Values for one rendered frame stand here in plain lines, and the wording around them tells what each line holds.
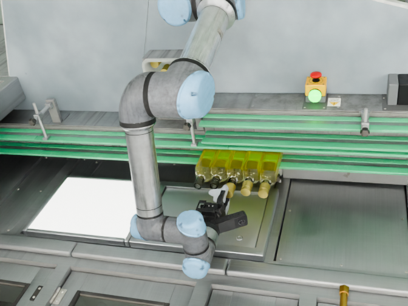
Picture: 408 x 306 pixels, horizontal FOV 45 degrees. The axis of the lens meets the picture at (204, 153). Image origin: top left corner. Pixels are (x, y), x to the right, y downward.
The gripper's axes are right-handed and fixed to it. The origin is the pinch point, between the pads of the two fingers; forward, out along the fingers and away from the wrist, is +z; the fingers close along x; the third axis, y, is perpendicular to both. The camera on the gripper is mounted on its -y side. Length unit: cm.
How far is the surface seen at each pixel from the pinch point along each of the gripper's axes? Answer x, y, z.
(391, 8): -45, -50, 41
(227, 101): -15.5, 5.9, 34.7
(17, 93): -18, 101, 39
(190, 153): 2.9, 21.5, 26.2
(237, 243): 12.6, -4.0, -10.5
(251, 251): 12.1, -9.4, -14.2
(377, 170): 4, -48, 21
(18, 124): -7, 99, 30
